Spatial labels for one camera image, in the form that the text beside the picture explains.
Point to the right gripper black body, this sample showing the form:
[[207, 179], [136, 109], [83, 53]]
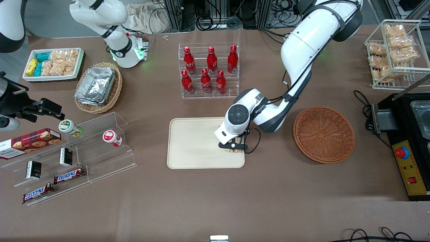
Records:
[[12, 100]]

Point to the triangular sandwich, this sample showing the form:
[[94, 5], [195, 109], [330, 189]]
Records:
[[235, 151]]

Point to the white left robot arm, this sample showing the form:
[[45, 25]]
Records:
[[302, 50]]

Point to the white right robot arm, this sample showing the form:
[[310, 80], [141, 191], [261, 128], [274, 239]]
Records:
[[114, 20]]

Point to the cream plastic serving tray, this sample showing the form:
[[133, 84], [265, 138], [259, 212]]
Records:
[[191, 144]]

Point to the light oval wicker basket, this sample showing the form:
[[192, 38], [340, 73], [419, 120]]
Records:
[[116, 90]]

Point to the round brown wicker basket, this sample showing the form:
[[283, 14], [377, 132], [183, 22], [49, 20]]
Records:
[[324, 134]]

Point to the green lid cup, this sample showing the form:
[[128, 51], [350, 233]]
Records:
[[67, 127]]

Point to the red cookie box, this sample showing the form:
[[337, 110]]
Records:
[[30, 144]]

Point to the white rectangular snack bin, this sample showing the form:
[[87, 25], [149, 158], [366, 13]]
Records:
[[53, 78]]

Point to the yellow snack packet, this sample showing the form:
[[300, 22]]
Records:
[[31, 67]]

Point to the silver foil container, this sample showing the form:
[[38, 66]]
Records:
[[88, 102], [95, 84]]

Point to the teal snack packet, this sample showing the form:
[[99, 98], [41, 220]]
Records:
[[38, 69], [43, 56]]

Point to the clear rice cracker bag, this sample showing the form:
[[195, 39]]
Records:
[[63, 55], [71, 66], [47, 68], [57, 68]]

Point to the clear acrylic bottle rack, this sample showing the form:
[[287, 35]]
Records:
[[210, 95]]

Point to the small black box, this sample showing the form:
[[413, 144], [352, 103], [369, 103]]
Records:
[[66, 157], [33, 169]]

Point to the red cola bottle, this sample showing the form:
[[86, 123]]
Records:
[[189, 62], [206, 82], [212, 62], [232, 60], [220, 84], [187, 84]]

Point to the red lid cup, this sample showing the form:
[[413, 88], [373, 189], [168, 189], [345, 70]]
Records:
[[110, 136]]

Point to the Snickers chocolate bar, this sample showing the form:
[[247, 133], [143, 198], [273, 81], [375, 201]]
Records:
[[69, 175], [37, 193]]

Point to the clear acrylic stepped shelf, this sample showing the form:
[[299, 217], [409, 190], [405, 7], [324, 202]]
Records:
[[100, 161]]

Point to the beige crumpled cloth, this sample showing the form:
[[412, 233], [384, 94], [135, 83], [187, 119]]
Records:
[[144, 18]]

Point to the black appliance box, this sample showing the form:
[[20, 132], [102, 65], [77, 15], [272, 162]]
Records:
[[399, 134]]

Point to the fried snack bag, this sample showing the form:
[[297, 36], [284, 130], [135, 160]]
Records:
[[394, 31], [379, 61], [377, 49], [404, 54], [400, 42], [383, 74]]

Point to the red emergency stop button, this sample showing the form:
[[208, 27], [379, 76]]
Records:
[[401, 153]]

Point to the yellow control panel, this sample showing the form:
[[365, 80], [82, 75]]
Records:
[[411, 174]]

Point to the grey metal bar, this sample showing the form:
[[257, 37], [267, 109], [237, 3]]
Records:
[[408, 90]]

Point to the clear glass container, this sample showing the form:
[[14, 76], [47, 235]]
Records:
[[422, 119]]

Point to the aluminium profile post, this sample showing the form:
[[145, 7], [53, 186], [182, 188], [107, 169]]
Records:
[[174, 13], [268, 11]]

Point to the grey metal bracket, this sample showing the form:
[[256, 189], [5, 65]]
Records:
[[384, 119]]

